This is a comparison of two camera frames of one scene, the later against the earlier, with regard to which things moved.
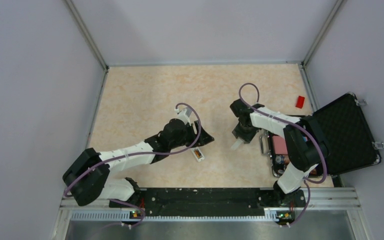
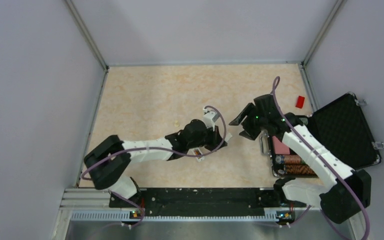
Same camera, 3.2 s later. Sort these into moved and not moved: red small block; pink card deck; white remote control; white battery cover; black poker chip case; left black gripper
Moved: left black gripper; white battery cover
Not moved: black poker chip case; red small block; white remote control; pink card deck
